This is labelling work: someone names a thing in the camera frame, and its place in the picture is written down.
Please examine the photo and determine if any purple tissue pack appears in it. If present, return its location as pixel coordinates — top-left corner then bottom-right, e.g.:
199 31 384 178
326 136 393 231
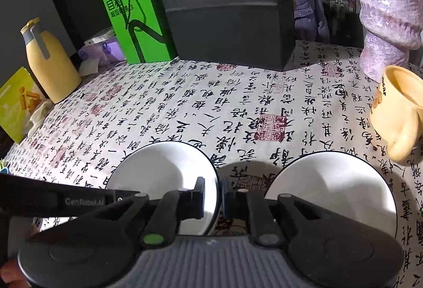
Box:
77 36 126 77

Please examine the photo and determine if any yellow thermos jug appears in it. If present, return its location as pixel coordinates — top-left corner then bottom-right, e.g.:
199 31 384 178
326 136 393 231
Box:
20 17 82 104

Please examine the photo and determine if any green paper bag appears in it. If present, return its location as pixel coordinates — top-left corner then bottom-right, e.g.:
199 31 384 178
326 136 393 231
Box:
103 0 177 64

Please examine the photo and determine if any yellow snack box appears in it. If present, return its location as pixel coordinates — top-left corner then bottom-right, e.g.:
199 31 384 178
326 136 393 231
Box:
0 67 46 143

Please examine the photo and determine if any dark blue jacket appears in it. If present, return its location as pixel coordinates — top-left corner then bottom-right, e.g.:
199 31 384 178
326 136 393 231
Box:
294 0 330 44

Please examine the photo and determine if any purple textured vase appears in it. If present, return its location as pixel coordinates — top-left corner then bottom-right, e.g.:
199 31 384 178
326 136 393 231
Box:
359 0 422 82

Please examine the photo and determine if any black paper bag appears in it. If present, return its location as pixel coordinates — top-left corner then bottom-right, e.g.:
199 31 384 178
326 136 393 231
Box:
162 0 295 71

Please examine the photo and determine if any yellow mug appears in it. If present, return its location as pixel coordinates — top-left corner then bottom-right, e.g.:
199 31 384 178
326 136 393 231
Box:
370 66 422 163

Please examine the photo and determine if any white small box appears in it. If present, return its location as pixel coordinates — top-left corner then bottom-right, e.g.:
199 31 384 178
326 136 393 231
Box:
85 27 115 46

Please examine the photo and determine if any white bowl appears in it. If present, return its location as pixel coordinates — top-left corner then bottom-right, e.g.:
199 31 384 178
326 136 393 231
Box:
106 141 220 236
265 151 397 237

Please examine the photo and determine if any person's left hand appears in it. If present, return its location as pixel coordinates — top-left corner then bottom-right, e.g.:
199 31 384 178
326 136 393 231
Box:
1 224 39 288

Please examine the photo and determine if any calligraphy print tablecloth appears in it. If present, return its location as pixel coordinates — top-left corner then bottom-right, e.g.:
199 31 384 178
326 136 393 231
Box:
5 41 422 287

